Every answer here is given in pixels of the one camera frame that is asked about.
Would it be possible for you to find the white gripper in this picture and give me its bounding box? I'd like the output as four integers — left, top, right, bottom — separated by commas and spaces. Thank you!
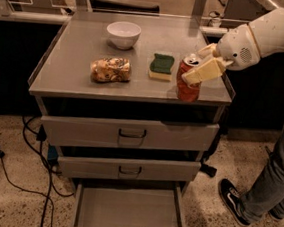
182, 24, 261, 85

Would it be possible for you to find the red coke can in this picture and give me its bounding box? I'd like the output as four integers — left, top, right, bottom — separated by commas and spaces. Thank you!
176, 53, 201, 102

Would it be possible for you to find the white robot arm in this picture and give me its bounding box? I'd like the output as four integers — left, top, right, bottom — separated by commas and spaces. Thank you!
182, 7, 284, 87

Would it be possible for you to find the grey top drawer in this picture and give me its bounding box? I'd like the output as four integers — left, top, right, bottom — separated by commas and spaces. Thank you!
42, 116, 219, 151

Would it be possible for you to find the grey drawer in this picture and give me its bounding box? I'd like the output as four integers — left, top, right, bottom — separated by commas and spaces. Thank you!
69, 181, 187, 227
58, 156, 200, 182
42, 116, 219, 151

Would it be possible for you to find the grey drawer cabinet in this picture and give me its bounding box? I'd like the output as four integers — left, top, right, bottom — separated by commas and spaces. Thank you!
18, 4, 243, 202

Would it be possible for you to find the grey middle drawer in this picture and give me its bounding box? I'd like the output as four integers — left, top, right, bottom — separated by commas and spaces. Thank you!
58, 156, 200, 182

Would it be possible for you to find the grey bottom drawer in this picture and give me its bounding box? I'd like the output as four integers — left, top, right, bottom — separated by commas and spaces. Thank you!
69, 181, 187, 227

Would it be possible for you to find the white cup behind glass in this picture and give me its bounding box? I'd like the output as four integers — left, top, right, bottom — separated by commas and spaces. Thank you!
209, 11, 222, 27

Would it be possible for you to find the green and yellow sponge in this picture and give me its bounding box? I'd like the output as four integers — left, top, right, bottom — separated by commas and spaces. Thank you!
148, 54, 174, 81

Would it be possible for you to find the white ceramic bowl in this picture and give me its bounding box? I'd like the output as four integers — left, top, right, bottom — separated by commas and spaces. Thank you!
107, 21, 141, 50

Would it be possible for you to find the brown patterned chip bag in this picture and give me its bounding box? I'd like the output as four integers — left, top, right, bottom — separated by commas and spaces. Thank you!
90, 57, 131, 83

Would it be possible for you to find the black and white sneaker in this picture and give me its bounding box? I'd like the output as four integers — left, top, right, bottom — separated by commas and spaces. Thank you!
218, 179, 250, 227

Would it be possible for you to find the person leg in jeans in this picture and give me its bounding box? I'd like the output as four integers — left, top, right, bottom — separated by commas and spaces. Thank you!
237, 125, 284, 223

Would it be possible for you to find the black floor cable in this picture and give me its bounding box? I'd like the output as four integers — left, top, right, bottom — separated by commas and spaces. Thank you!
0, 113, 82, 227

